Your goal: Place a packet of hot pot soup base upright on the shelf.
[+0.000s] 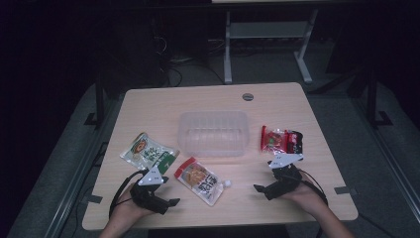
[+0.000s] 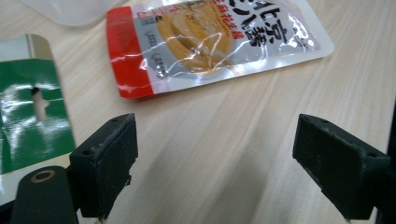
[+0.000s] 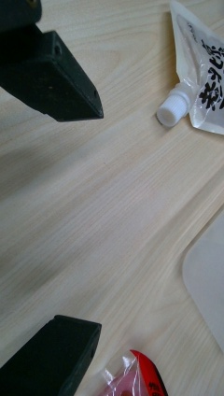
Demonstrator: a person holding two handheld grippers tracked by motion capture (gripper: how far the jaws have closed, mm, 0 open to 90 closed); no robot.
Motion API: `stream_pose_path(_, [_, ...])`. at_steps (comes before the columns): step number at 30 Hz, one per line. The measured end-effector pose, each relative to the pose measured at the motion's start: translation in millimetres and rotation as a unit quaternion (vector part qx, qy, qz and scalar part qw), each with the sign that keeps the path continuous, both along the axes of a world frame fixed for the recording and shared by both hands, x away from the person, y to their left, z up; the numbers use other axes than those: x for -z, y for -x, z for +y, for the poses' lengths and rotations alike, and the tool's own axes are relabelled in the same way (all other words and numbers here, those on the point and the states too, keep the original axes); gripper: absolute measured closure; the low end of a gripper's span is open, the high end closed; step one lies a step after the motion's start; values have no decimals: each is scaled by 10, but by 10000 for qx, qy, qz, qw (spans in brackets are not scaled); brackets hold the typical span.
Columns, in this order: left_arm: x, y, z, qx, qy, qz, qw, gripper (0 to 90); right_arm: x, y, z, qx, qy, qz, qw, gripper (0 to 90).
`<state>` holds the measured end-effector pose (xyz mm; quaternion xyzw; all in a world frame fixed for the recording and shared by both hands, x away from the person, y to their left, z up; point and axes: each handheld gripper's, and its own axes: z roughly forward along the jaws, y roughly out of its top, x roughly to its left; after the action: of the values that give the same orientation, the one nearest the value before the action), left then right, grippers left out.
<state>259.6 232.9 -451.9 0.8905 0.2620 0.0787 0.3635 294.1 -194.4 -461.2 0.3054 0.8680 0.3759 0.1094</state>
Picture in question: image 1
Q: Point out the green snack packet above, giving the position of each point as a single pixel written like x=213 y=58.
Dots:
x=145 y=152

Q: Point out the black metal stand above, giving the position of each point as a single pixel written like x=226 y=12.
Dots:
x=99 y=102
x=373 y=99

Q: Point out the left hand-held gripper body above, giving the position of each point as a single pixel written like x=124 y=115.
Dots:
x=148 y=196

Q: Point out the grey tape piece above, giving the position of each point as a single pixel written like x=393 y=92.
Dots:
x=345 y=190
x=93 y=199

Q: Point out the red and white spouted pouch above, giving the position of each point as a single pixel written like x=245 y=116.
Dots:
x=198 y=181

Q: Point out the white metal desk frame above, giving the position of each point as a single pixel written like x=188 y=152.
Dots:
x=267 y=29

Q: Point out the clear plastic container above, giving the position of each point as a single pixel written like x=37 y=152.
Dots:
x=213 y=134

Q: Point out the red and black snack packet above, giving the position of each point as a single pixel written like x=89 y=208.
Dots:
x=280 y=139

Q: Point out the person's left hand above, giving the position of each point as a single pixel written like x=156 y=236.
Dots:
x=127 y=206

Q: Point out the grey round table grommet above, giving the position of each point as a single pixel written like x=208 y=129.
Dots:
x=247 y=97

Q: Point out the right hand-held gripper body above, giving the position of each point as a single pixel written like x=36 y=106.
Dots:
x=284 y=185

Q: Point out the person's right hand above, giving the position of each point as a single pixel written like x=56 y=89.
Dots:
x=305 y=196

